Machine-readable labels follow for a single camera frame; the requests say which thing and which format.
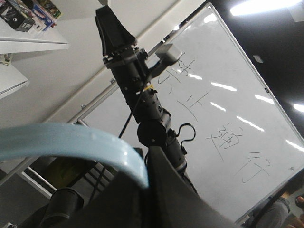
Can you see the white metal shelf unit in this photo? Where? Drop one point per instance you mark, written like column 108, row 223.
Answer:
column 21, row 32

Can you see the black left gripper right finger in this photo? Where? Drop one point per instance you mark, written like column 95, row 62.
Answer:
column 174, row 204

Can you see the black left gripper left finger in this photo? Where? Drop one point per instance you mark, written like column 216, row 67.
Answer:
column 121, row 205

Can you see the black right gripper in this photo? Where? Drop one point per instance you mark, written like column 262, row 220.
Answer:
column 126, row 63

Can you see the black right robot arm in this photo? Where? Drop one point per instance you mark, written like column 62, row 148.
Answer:
column 154, row 123

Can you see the white rolling whiteboard stand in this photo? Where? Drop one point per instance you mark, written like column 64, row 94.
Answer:
column 241, row 146

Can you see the light blue plastic basket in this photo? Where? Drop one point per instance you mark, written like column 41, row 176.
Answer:
column 68, row 140

